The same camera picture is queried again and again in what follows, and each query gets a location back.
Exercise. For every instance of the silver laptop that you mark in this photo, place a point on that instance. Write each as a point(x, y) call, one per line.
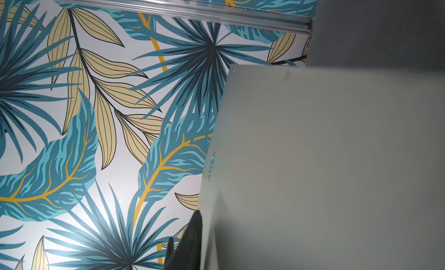
point(326, 169)

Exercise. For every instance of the left aluminium frame post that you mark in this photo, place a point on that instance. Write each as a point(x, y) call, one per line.
point(212, 12)

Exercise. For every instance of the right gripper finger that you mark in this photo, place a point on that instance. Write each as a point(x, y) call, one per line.
point(186, 256)

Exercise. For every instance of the grey laptop bag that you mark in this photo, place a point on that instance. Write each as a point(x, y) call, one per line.
point(408, 34)

